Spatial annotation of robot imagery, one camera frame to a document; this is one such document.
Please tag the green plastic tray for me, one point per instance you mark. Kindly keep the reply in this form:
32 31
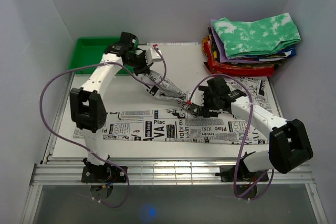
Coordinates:
89 50

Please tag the yellow black folded trousers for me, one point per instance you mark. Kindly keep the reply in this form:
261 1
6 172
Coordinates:
211 45

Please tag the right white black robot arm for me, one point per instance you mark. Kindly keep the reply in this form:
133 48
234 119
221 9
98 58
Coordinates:
289 145

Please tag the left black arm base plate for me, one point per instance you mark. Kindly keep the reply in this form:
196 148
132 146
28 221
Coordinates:
109 174

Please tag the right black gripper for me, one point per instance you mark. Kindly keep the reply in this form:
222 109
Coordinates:
204 110

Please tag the red folded trousers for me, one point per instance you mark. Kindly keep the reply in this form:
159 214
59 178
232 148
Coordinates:
233 70

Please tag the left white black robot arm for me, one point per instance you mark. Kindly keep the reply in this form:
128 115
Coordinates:
86 103

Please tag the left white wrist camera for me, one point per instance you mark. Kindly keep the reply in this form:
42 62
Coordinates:
153 54

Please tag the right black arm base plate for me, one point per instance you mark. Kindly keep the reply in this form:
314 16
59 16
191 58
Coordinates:
226 173

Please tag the newspaper print trousers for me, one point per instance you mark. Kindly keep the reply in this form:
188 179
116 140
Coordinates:
173 124

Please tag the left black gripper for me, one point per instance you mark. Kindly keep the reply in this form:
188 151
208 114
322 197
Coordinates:
145 69

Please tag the green tie-dye folded trousers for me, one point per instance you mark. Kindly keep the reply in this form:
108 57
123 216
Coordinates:
262 37

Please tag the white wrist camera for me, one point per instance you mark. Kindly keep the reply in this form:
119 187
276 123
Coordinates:
153 54
198 96

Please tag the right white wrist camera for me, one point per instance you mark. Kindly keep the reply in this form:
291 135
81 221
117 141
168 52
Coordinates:
198 96

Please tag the blue folded trousers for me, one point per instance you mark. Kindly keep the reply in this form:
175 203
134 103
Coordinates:
286 53

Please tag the aluminium frame rail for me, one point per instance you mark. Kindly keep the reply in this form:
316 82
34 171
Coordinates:
139 172

